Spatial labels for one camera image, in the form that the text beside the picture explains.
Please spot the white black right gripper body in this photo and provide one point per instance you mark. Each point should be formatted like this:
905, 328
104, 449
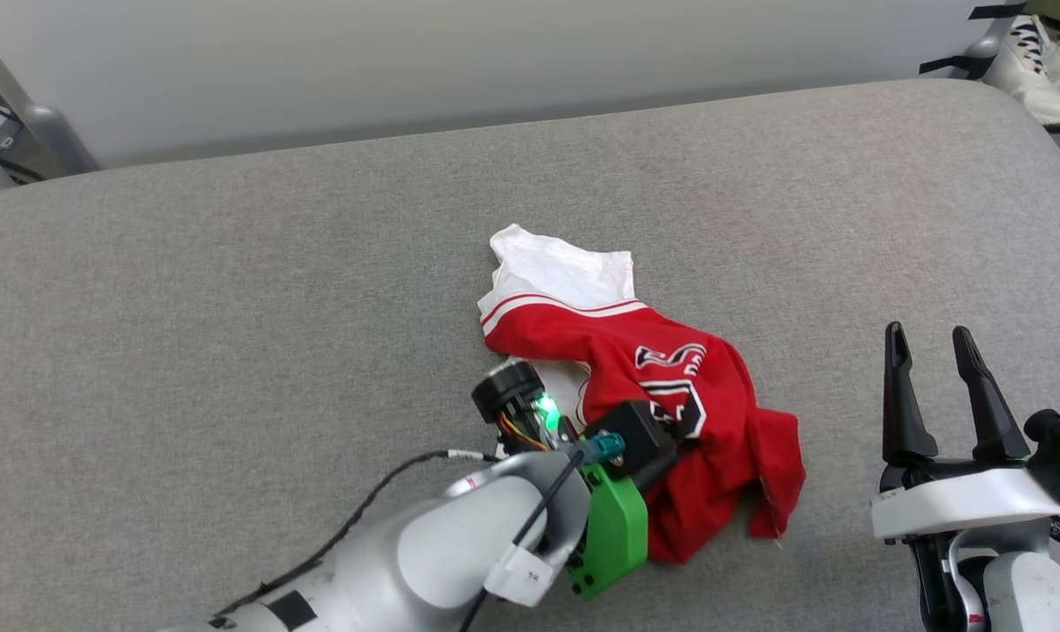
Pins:
960, 505

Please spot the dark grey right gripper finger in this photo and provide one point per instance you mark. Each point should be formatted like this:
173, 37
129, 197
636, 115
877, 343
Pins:
991, 404
903, 404

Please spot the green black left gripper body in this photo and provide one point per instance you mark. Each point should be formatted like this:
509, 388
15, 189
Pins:
616, 527

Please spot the red and white jersey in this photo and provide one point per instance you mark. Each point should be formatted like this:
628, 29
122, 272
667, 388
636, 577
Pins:
714, 395

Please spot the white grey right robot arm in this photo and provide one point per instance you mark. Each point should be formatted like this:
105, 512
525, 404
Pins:
1034, 592

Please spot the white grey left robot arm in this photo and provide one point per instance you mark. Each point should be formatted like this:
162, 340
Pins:
425, 544

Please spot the white sneaker black laces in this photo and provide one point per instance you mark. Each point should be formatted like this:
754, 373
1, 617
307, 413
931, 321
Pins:
1041, 61

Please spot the grey fabric sofa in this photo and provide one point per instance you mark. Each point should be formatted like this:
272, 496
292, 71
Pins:
232, 307

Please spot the grey metal frame leg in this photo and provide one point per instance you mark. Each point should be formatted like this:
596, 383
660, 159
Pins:
34, 105

